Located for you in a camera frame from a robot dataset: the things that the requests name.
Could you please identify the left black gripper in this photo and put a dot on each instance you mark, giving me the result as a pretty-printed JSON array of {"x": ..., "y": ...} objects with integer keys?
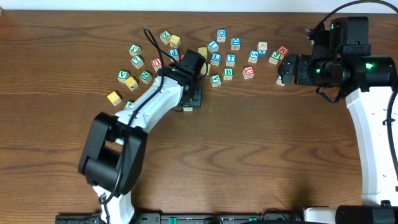
[{"x": 195, "y": 97}]

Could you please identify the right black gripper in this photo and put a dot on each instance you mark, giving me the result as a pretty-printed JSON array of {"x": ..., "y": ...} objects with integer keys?
[{"x": 307, "y": 63}]

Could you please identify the green B block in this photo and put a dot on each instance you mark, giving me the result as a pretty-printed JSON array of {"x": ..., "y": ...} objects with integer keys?
[{"x": 228, "y": 73}]

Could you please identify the yellow O block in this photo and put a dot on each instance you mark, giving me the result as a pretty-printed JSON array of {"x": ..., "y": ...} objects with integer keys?
[{"x": 205, "y": 69}]

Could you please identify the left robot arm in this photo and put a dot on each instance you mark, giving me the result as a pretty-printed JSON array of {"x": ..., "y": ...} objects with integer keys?
[{"x": 113, "y": 154}]

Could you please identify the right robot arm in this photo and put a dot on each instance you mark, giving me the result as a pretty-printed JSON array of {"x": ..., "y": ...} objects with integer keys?
[{"x": 341, "y": 58}]

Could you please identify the blue 2 block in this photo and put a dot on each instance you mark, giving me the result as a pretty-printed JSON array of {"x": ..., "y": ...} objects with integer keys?
[{"x": 279, "y": 81}]

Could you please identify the green V block right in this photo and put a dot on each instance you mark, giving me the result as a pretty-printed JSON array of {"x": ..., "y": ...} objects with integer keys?
[{"x": 215, "y": 80}]

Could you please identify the green v block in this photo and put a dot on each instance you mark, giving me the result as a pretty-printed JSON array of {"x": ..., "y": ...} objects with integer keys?
[
  {"x": 123, "y": 75},
  {"x": 215, "y": 80}
]

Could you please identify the red M block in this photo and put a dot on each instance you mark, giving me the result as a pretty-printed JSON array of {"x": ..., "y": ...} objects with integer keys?
[{"x": 283, "y": 51}]

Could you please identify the green J block right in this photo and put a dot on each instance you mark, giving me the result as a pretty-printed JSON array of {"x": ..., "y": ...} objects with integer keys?
[{"x": 275, "y": 57}]

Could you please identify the green j block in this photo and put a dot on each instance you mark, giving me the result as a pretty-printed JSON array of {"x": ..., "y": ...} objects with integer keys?
[
  {"x": 135, "y": 50},
  {"x": 275, "y": 57}
]

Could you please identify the blue L block lower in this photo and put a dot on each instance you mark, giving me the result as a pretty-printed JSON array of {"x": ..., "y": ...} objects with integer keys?
[{"x": 215, "y": 59}]

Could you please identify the blue l block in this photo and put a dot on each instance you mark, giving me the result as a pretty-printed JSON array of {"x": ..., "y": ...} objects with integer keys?
[
  {"x": 215, "y": 59},
  {"x": 213, "y": 46}
]

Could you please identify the yellow S block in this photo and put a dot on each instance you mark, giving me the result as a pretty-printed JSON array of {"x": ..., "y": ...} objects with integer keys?
[{"x": 203, "y": 51}]

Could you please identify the blue P block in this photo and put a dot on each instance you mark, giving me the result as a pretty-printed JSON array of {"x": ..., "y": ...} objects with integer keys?
[{"x": 174, "y": 55}]

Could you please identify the blue X block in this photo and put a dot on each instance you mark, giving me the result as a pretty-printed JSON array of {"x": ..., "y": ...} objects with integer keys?
[{"x": 262, "y": 48}]

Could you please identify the red U block left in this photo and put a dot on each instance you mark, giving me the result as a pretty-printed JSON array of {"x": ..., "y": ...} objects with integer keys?
[{"x": 157, "y": 64}]

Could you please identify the red u block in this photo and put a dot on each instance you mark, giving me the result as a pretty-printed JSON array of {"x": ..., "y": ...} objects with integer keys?
[
  {"x": 248, "y": 72},
  {"x": 157, "y": 64}
]

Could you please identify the blue 5 block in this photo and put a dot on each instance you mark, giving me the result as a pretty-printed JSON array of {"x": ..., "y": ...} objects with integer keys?
[{"x": 253, "y": 56}]

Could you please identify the blue L block upper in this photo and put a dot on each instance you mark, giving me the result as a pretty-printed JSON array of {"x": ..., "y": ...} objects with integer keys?
[{"x": 213, "y": 46}]

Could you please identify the blue T block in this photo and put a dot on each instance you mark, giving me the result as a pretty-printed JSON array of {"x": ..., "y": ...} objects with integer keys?
[{"x": 230, "y": 60}]

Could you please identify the green N block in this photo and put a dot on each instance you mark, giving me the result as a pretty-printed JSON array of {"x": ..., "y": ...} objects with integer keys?
[{"x": 145, "y": 77}]

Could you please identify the red U block right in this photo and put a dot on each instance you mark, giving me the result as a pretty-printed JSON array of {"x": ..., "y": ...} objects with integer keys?
[{"x": 248, "y": 72}]

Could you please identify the yellow block beside Z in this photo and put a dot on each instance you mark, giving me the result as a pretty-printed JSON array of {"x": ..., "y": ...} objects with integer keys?
[{"x": 175, "y": 41}]

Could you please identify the green Z block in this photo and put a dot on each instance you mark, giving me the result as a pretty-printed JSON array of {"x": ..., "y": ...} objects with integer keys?
[{"x": 165, "y": 36}]

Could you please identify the yellow K block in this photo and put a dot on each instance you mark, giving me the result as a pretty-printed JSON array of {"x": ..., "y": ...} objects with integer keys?
[{"x": 131, "y": 83}]

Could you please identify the green 7 block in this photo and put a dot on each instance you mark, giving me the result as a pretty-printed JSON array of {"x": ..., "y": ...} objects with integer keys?
[{"x": 137, "y": 61}]

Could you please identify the blue D block top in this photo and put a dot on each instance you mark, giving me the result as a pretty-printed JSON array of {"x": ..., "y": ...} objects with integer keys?
[{"x": 221, "y": 35}]

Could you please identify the blue d block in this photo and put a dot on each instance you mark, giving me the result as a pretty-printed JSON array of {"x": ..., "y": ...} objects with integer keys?
[
  {"x": 221, "y": 35},
  {"x": 235, "y": 43}
]

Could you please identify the blue D block right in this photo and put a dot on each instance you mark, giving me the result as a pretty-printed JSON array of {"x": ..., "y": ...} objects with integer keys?
[{"x": 235, "y": 43}]

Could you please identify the green 4 block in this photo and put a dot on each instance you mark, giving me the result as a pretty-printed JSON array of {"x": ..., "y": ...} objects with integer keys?
[{"x": 129, "y": 104}]

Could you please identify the green J block left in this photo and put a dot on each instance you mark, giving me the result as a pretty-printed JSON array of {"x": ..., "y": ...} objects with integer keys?
[{"x": 135, "y": 50}]

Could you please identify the green V block left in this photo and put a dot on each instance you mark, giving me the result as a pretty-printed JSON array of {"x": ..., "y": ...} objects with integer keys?
[{"x": 123, "y": 75}]

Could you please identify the yellow G block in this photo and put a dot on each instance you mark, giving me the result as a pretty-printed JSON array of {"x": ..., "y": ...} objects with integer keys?
[{"x": 114, "y": 98}]

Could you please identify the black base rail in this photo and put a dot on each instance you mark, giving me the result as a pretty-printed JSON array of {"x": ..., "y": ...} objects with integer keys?
[{"x": 271, "y": 214}]

